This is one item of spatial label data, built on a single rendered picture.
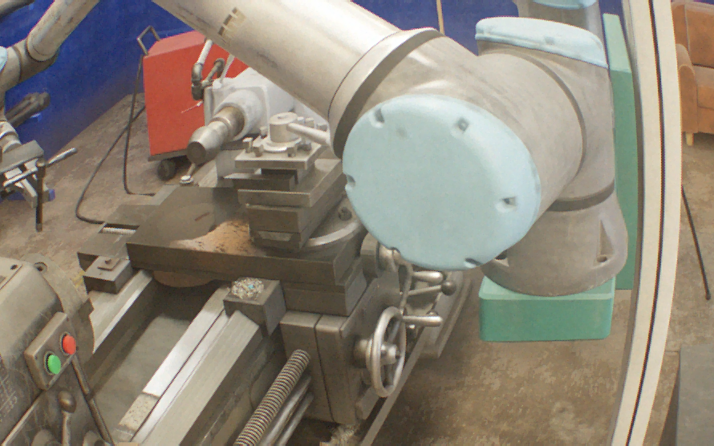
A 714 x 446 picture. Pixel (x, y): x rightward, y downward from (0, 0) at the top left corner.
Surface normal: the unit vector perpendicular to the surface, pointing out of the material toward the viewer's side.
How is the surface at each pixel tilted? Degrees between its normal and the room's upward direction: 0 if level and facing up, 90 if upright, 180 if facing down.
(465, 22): 90
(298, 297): 90
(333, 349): 90
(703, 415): 0
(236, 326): 36
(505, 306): 90
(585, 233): 70
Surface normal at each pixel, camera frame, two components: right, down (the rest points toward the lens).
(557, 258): -0.20, 0.13
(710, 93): -0.29, 0.45
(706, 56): -0.32, 0.69
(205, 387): 0.48, -0.69
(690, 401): -0.09, -0.89
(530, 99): 0.53, -0.49
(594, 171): 0.46, 0.36
